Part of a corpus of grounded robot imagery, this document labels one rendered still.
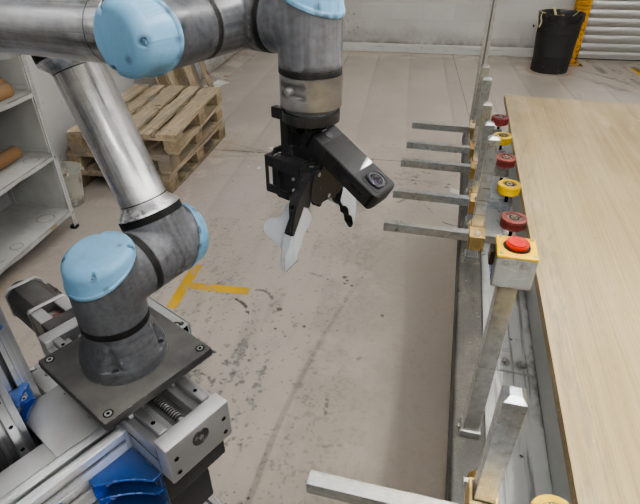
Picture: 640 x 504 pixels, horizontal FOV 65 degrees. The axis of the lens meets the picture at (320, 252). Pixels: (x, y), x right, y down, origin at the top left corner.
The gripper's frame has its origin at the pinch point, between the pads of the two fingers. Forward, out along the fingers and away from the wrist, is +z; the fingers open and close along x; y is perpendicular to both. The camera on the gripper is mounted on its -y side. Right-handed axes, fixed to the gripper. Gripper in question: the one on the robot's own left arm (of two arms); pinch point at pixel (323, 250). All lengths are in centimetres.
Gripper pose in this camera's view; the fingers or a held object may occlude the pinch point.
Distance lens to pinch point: 71.5
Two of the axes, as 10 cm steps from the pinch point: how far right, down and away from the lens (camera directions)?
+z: 0.0, 8.3, 5.6
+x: -6.3, 4.3, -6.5
